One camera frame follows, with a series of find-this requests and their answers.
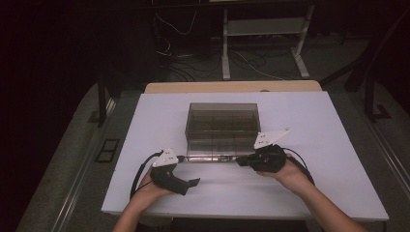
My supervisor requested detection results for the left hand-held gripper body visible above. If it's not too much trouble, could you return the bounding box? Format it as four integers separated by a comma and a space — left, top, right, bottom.
149, 147, 190, 197

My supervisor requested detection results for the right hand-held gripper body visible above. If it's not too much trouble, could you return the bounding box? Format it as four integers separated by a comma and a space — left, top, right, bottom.
247, 128, 291, 174

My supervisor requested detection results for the smoky transparent storage box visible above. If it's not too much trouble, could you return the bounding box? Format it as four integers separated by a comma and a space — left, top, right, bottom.
184, 102, 262, 163

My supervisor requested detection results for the person's left hand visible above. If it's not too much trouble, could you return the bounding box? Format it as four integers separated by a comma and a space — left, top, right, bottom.
129, 165, 175, 214

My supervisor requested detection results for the person's right hand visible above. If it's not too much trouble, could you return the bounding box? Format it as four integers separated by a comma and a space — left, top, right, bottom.
256, 154, 316, 196

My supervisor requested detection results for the wooden table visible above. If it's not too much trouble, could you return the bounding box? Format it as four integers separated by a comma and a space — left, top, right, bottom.
143, 79, 323, 95

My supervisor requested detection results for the black metal stand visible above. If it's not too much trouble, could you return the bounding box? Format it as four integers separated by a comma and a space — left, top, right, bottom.
86, 62, 123, 129
318, 9, 410, 124

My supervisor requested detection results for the white metal stand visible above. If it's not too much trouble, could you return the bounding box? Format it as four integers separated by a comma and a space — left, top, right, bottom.
220, 4, 316, 81

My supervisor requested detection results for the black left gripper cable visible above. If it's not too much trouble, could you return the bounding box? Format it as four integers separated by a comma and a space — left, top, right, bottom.
129, 150, 164, 201

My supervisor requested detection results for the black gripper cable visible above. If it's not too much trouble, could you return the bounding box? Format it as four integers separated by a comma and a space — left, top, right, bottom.
129, 150, 164, 201
280, 147, 316, 187

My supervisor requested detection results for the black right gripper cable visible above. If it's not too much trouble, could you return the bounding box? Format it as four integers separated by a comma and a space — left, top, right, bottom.
280, 147, 316, 187

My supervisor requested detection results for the black floor socket frame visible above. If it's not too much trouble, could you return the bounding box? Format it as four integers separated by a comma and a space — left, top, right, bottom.
95, 138, 121, 163

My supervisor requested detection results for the white floor cable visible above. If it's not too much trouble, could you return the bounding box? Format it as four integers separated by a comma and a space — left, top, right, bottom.
237, 50, 286, 81

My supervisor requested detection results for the metal floor rail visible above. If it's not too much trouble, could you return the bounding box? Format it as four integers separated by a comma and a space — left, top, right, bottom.
362, 117, 410, 197
49, 96, 118, 232

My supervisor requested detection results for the bundle of black floor cables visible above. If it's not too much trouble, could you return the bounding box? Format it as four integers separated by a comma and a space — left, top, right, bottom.
156, 33, 224, 82

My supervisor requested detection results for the thin white hanging cable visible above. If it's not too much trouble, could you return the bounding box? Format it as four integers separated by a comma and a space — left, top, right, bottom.
154, 9, 198, 37

